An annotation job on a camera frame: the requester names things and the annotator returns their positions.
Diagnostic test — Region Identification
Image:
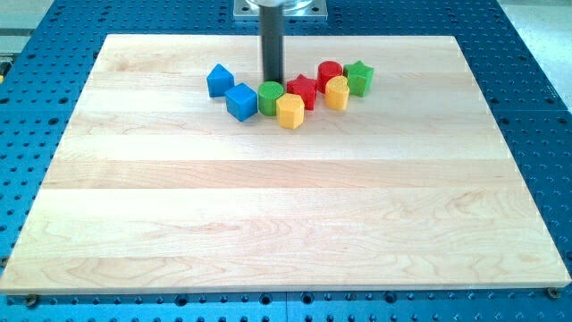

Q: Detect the yellow hexagon block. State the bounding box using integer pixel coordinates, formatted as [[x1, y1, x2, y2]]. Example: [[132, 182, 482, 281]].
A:
[[276, 93, 305, 129]]

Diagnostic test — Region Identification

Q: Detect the red cylinder block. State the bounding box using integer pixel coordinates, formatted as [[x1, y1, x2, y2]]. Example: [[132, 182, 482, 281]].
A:
[[317, 61, 343, 94]]

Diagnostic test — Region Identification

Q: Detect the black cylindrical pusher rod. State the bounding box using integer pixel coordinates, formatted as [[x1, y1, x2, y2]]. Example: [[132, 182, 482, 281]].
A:
[[257, 1, 284, 83]]

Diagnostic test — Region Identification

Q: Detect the blue cube block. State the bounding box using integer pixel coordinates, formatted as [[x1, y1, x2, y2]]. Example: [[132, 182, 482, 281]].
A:
[[224, 83, 257, 122]]

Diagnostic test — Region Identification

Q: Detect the right board stop screw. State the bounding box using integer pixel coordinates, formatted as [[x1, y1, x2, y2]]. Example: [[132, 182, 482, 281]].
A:
[[545, 287, 561, 300]]

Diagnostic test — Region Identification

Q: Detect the red star block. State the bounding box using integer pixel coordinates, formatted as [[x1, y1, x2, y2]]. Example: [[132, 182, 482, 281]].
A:
[[287, 74, 317, 111]]

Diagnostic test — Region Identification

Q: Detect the green star block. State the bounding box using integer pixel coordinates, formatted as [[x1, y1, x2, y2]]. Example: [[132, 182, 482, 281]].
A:
[[343, 61, 374, 97]]

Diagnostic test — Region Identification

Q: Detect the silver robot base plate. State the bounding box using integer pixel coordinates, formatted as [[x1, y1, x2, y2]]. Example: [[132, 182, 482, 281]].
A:
[[232, 0, 328, 21]]

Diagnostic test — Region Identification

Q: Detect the yellow heart block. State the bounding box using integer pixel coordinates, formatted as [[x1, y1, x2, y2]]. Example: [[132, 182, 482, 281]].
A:
[[324, 75, 349, 111]]

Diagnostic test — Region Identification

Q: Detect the board stop screw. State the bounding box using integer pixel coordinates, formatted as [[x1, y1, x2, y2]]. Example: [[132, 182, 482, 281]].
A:
[[22, 294, 38, 308], [545, 287, 561, 300]]

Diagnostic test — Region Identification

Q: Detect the light wooden board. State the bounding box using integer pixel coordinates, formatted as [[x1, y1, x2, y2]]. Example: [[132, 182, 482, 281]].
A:
[[1, 34, 570, 294]]

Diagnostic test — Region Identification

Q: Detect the left board stop screw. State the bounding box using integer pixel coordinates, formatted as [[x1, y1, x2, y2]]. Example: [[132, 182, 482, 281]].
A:
[[22, 294, 38, 308]]

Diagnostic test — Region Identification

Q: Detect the blue triangular prism block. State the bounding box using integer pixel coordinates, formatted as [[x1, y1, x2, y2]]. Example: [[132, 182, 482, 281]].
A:
[[206, 64, 234, 97]]

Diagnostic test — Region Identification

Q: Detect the green cylinder block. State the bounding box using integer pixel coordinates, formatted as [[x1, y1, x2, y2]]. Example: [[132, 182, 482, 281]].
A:
[[257, 81, 284, 116]]

